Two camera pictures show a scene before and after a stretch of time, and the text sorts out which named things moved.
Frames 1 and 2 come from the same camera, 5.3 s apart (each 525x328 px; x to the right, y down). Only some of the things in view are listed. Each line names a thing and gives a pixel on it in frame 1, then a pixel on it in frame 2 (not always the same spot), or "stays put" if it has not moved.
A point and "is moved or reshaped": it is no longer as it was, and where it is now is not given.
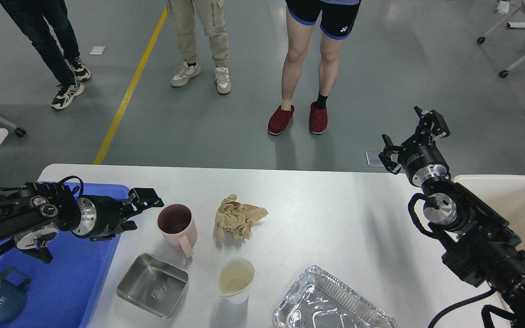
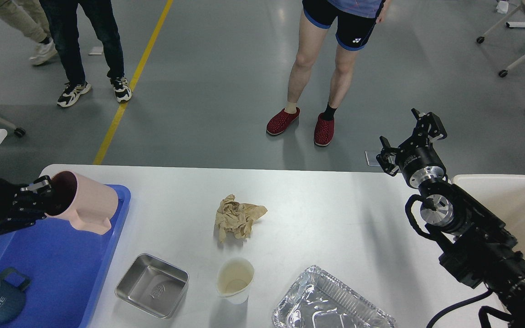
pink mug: (177, 224) is moved or reshaped
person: (48, 25) → (62, 16)
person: (211, 17) → (28, 17)
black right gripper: (421, 159) stays put
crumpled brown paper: (234, 220) stays put
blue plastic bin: (68, 292) stays put
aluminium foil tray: (317, 300) stays put
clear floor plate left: (373, 159) stays put
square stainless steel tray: (153, 284) stays put
